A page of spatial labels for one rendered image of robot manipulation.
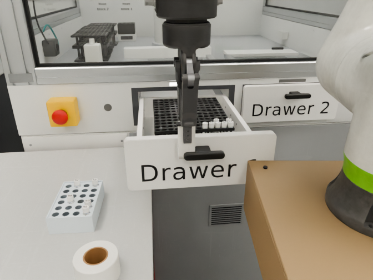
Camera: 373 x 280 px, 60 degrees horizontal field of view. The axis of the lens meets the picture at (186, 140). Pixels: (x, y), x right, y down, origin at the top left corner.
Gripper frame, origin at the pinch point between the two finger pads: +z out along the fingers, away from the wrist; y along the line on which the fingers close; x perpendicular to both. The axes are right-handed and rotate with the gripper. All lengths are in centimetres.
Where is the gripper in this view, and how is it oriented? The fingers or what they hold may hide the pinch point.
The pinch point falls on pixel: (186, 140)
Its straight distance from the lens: 58.0
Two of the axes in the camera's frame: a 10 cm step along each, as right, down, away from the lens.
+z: 0.0, 9.0, 4.3
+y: 1.1, 4.3, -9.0
